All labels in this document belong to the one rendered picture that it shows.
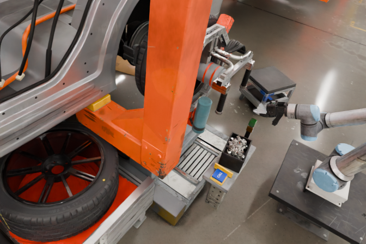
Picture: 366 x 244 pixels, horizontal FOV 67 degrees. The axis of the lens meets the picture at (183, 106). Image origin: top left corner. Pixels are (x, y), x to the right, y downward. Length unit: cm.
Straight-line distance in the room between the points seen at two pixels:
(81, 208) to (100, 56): 76
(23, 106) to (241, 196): 159
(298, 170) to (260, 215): 42
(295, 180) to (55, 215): 149
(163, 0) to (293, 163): 158
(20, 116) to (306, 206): 168
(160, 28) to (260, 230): 158
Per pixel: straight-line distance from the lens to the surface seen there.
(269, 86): 277
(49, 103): 141
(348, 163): 172
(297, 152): 229
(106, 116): 163
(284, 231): 222
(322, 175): 179
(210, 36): 158
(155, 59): 109
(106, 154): 166
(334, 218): 206
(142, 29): 185
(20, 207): 156
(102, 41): 149
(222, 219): 209
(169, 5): 97
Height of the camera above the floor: 180
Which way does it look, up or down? 40 degrees down
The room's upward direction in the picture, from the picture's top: 10 degrees clockwise
